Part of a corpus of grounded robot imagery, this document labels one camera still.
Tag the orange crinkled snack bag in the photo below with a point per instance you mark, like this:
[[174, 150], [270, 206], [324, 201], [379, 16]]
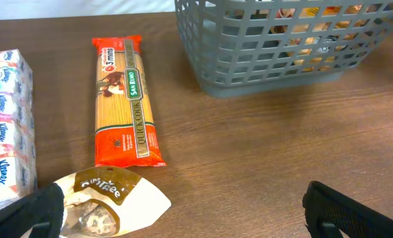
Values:
[[318, 27]]

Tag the grey plastic basket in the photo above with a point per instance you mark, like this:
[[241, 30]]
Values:
[[233, 53]]

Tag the Kleenex tissue multipack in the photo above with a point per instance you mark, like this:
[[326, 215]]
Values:
[[18, 176]]

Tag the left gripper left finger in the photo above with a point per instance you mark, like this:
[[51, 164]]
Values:
[[40, 213]]

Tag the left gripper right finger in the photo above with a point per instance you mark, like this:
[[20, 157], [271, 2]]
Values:
[[329, 213]]

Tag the brown white snack pouch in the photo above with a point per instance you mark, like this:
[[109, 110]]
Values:
[[108, 202]]

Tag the San Remo spaghetti packet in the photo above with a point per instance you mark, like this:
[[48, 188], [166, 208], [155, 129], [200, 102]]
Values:
[[125, 133]]

